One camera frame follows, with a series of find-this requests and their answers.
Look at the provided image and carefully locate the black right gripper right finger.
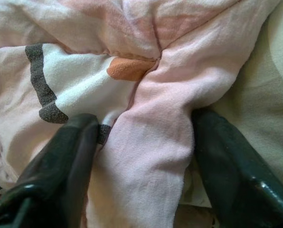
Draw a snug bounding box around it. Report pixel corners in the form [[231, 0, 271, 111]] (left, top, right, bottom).
[[191, 109, 283, 228]]

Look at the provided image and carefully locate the beige floral bed sheet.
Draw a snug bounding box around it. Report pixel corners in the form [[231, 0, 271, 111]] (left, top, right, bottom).
[[179, 0, 283, 214]]

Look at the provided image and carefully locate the pink cartoon blanket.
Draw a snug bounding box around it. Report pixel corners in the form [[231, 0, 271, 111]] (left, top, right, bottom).
[[0, 0, 282, 228]]

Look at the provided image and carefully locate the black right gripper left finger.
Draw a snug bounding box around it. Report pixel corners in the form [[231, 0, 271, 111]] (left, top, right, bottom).
[[0, 113, 99, 228]]

